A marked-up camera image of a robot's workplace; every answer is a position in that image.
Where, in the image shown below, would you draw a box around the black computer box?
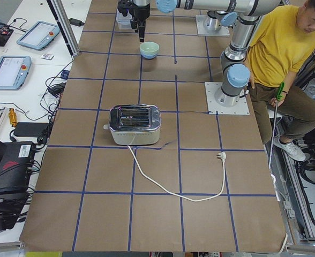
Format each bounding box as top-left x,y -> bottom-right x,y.
0,141 -> 40,232

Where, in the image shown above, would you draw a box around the green handled grabber stick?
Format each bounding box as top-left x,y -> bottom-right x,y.
268,81 -> 284,169

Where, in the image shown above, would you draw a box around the lower teach pendant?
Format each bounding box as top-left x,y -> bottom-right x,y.
0,56 -> 32,90

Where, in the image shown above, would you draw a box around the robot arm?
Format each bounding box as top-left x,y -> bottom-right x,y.
117,0 -> 279,42
215,12 -> 260,107

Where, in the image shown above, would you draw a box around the aluminium frame post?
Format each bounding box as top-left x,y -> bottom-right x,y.
46,0 -> 80,57

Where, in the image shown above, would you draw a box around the clear plastic container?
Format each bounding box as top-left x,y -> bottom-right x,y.
116,11 -> 132,30

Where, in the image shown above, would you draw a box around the green bowl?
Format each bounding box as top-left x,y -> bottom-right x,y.
139,41 -> 160,55

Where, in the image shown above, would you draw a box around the upper teach pendant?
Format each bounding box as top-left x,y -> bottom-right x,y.
16,21 -> 60,50

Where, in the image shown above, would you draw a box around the white toaster power cord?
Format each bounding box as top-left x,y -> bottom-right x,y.
127,144 -> 227,202

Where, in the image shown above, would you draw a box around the black power adapter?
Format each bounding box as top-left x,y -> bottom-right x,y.
69,18 -> 85,27

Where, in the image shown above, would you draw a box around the black cable bundle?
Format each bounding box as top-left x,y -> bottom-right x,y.
294,146 -> 315,188

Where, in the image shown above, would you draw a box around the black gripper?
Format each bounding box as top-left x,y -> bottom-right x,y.
117,0 -> 150,42

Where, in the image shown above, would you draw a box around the teach pendant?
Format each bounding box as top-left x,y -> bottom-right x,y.
0,56 -> 32,90
16,21 -> 60,50

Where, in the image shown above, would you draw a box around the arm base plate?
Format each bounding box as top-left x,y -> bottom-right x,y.
205,82 -> 250,115
196,15 -> 230,37

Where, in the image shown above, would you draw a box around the blue bowl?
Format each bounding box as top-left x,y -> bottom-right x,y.
140,51 -> 159,59

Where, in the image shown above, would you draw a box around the person in yellow shirt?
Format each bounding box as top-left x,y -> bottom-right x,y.
244,1 -> 315,162

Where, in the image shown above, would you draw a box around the cream toaster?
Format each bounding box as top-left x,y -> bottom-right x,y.
103,104 -> 161,146

